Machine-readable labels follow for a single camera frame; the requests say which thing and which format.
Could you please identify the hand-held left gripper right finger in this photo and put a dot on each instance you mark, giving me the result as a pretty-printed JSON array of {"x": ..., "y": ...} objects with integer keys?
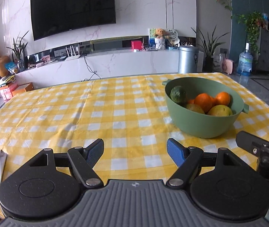
[{"x": 175, "y": 151}]

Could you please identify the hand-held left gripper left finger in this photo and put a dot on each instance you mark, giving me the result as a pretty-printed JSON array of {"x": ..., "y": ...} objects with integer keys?
[{"x": 95, "y": 150}]

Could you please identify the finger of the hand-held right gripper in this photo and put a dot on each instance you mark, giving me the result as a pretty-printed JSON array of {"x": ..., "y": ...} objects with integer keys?
[{"x": 244, "y": 139}]

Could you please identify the yellow pear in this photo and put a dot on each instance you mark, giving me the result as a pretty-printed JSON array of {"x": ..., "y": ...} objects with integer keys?
[
  {"x": 220, "y": 110},
  {"x": 196, "y": 108}
]

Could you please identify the green colander bowl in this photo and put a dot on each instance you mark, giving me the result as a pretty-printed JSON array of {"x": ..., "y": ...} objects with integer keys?
[{"x": 203, "y": 125}]

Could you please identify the orange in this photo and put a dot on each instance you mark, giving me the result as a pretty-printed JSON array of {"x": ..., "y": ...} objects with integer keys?
[
  {"x": 191, "y": 101},
  {"x": 223, "y": 98},
  {"x": 204, "y": 102}
]

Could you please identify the green cucumber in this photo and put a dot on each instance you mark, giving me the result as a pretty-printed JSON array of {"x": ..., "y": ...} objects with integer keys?
[{"x": 178, "y": 94}]

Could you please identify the yellow checked tablecloth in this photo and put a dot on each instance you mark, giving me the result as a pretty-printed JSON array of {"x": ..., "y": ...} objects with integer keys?
[{"x": 77, "y": 113}]

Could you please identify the blue water jug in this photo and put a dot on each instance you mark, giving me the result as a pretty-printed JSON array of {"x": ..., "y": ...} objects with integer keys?
[{"x": 245, "y": 62}]

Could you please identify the white plastic bag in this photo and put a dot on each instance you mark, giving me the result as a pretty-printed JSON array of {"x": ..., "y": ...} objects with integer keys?
[{"x": 217, "y": 63}]

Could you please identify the snake plant in black pot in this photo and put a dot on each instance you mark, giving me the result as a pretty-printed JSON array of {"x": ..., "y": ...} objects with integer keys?
[{"x": 209, "y": 63}]

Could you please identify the silver trash can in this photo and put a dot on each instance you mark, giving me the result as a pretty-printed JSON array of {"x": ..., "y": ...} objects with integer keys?
[{"x": 187, "y": 60}]

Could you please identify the white marble television cabinet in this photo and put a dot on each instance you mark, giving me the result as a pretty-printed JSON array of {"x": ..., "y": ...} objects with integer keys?
[{"x": 125, "y": 62}]

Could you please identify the orange cardboard box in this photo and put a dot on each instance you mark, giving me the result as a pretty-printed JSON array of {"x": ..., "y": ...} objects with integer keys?
[{"x": 23, "y": 88}]

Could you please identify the white router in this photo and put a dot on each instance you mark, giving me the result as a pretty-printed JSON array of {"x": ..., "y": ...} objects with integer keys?
[{"x": 73, "y": 57}]

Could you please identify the pink box stack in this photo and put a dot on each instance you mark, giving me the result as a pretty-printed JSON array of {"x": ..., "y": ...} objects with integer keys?
[{"x": 5, "y": 93}]

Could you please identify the trailing pothos plant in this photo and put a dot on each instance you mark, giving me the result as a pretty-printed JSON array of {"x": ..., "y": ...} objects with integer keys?
[{"x": 252, "y": 22}]

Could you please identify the red box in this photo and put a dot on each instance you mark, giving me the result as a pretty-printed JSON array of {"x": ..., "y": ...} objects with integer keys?
[{"x": 136, "y": 45}]

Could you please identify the round paper fan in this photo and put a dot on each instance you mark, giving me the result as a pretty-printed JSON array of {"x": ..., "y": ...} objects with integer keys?
[{"x": 172, "y": 34}]

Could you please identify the blue snack bag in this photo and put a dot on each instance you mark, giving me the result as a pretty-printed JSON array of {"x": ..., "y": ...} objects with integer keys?
[{"x": 11, "y": 67}]

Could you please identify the small landscape painting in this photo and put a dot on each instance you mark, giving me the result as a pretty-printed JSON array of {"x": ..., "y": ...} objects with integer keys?
[{"x": 151, "y": 35}]

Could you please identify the brown teddy bear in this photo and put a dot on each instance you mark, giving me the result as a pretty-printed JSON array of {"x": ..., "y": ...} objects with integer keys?
[{"x": 160, "y": 32}]

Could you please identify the gold vase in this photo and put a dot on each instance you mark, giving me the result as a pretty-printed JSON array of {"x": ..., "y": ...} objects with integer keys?
[{"x": 1, "y": 67}]

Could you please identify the green plant in glass vase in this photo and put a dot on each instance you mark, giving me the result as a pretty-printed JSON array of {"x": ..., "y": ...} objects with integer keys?
[{"x": 18, "y": 49}]

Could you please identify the black wall television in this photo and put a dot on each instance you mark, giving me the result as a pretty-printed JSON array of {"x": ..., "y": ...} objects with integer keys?
[{"x": 73, "y": 9}]

